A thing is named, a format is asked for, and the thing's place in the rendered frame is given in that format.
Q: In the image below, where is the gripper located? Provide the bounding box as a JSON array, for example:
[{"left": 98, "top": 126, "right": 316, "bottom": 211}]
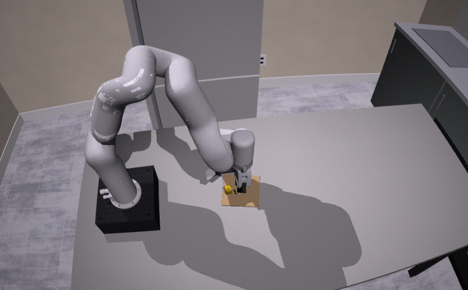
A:
[{"left": 233, "top": 166, "right": 252, "bottom": 193}]

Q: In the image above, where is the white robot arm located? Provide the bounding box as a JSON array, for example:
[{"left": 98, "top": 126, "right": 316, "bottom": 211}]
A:
[{"left": 85, "top": 45, "right": 255, "bottom": 209}]

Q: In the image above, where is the tan flat square mat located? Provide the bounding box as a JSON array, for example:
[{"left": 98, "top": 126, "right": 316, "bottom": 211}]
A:
[{"left": 222, "top": 174, "right": 260, "bottom": 207}]

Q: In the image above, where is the yellow die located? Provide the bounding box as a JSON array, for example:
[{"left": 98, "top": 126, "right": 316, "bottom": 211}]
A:
[{"left": 225, "top": 185, "right": 232, "bottom": 195}]

